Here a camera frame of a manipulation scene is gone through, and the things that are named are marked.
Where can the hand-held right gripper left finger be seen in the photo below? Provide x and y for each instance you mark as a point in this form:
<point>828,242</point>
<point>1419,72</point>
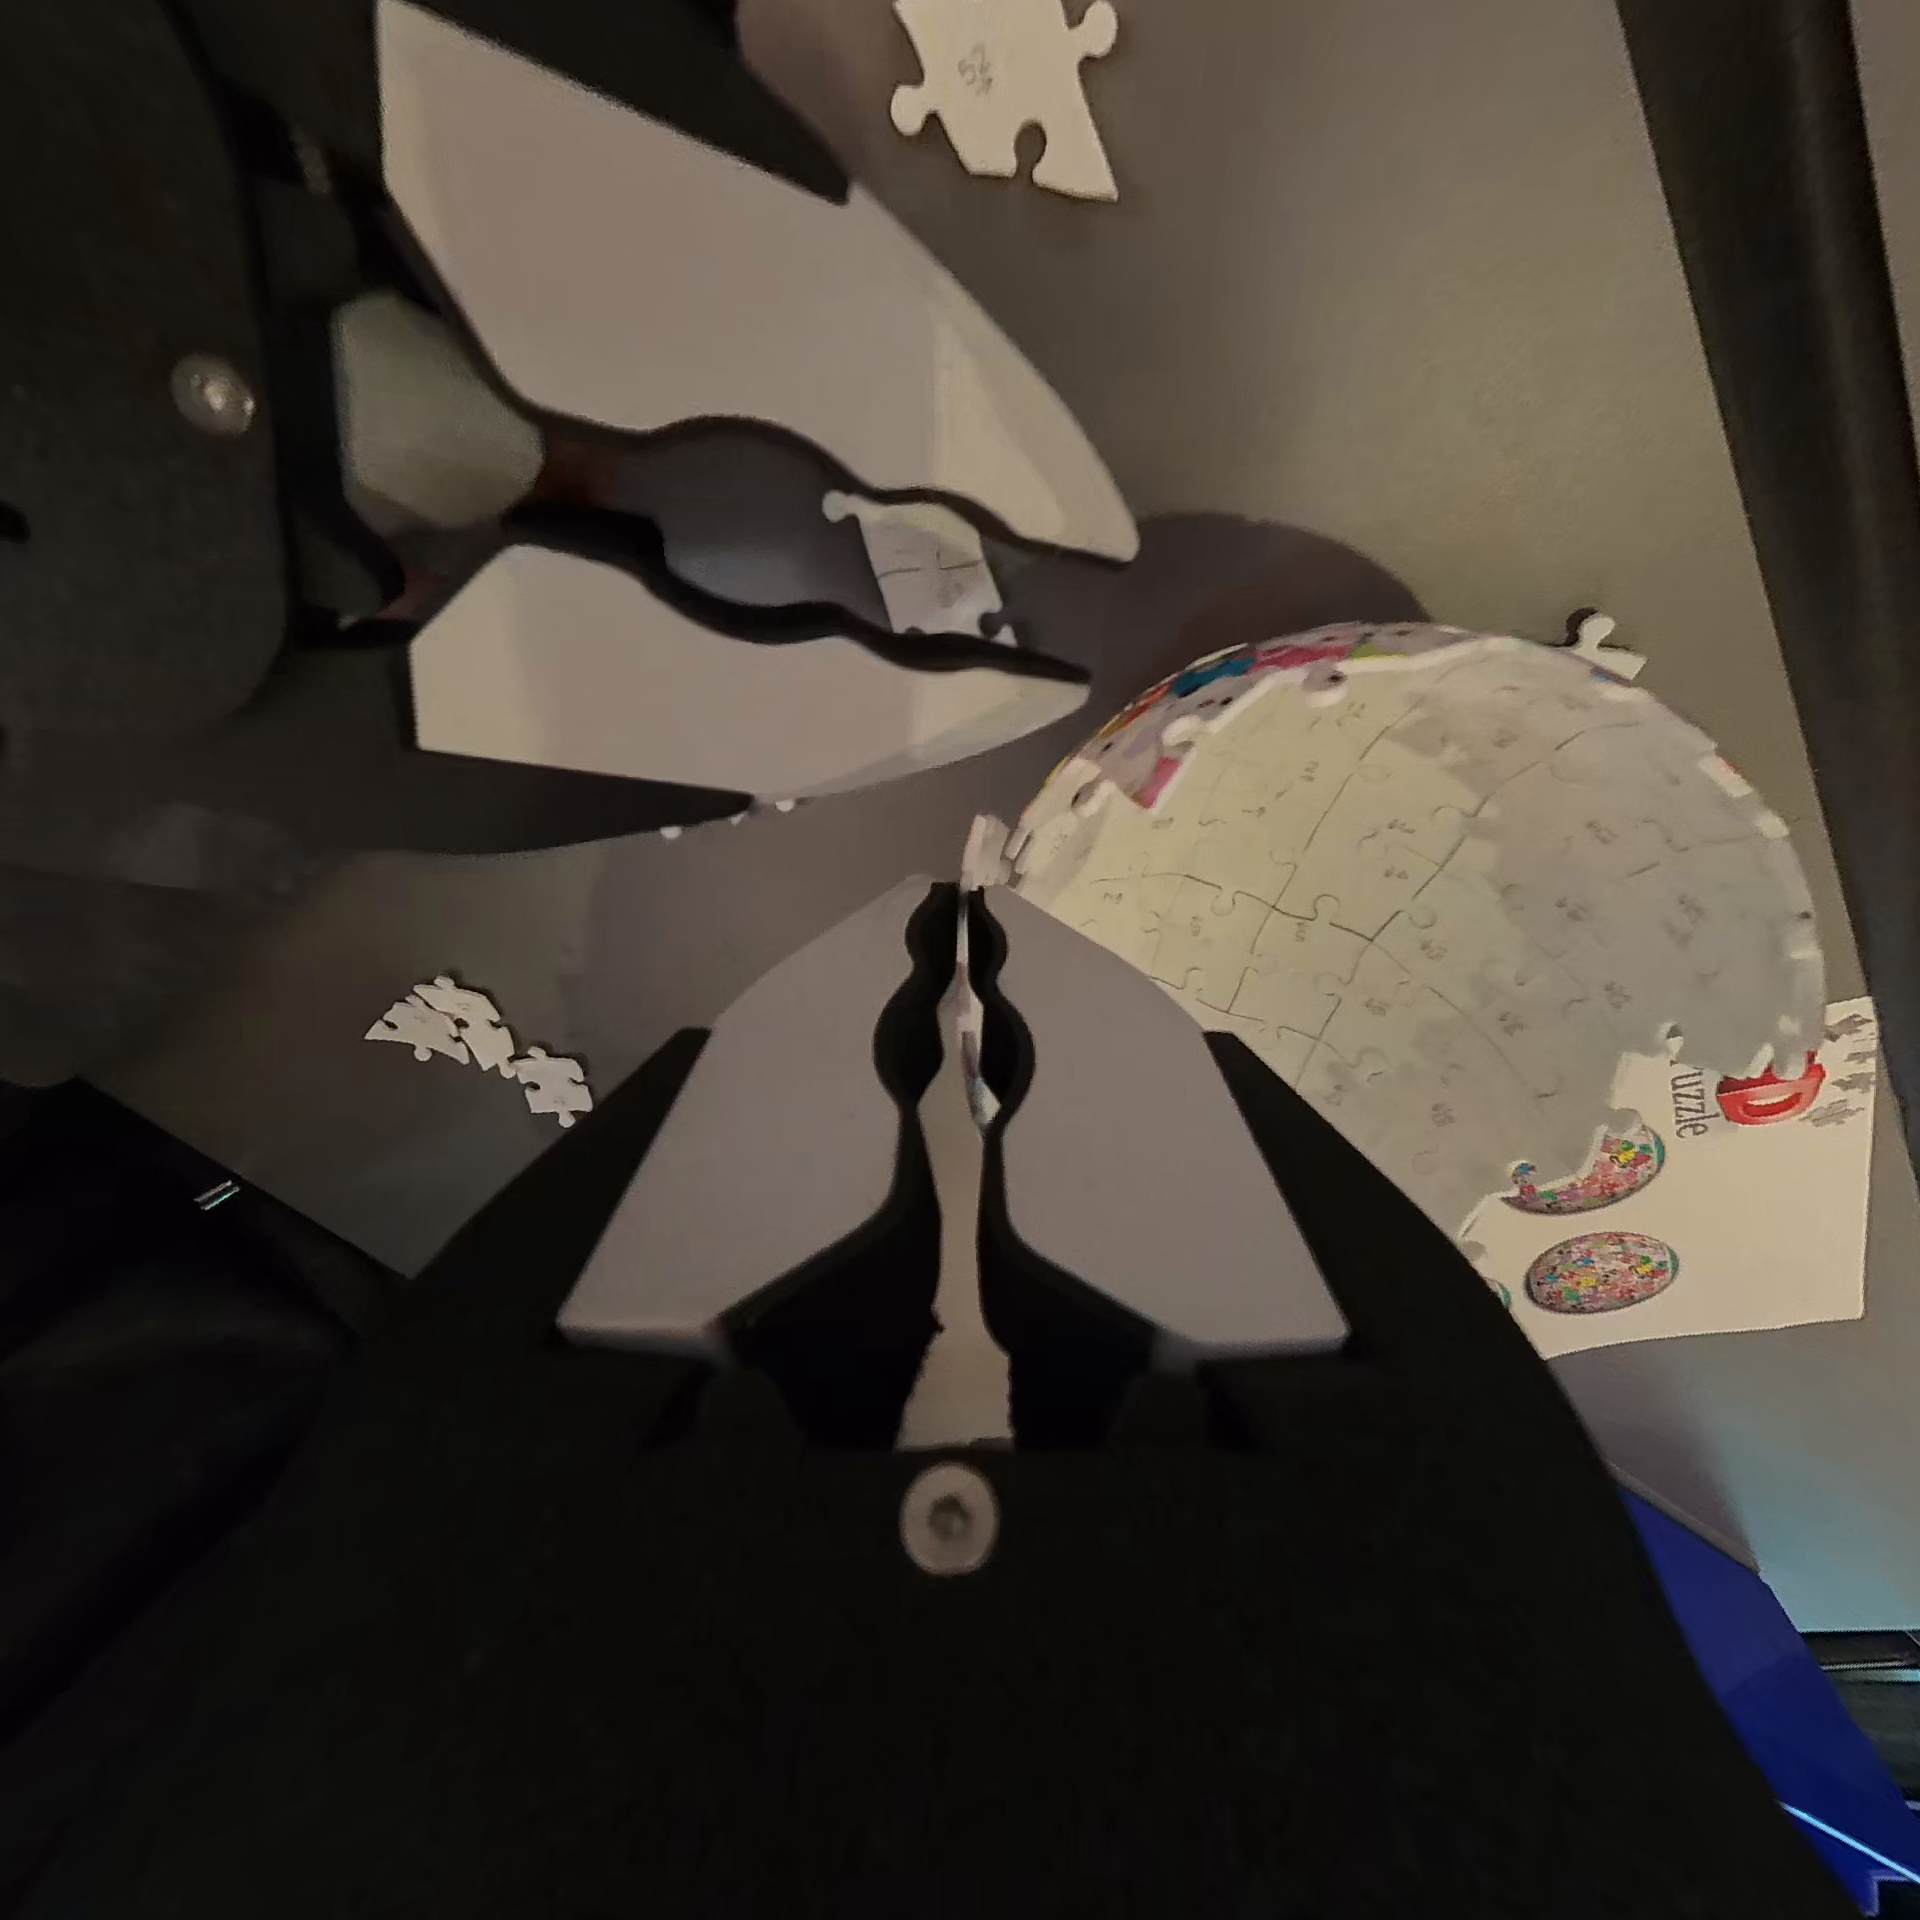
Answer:
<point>750,1188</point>

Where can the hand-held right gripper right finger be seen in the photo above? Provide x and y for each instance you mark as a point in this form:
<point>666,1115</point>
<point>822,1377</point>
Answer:
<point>1154,1188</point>

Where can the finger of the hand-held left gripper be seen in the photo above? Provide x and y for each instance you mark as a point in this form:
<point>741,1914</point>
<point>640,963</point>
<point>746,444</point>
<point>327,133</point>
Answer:
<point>632,692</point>
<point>674,287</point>

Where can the partly built puzzle ball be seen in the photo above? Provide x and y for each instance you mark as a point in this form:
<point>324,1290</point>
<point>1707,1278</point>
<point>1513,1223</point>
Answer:
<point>1423,899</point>

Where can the blue plastic bin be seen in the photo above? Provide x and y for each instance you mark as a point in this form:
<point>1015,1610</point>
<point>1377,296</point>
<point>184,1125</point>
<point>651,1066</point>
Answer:
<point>1769,1726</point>

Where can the puzzle instruction leaflet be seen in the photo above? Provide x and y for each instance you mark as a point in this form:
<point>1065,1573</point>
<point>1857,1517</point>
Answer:
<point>1725,1247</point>

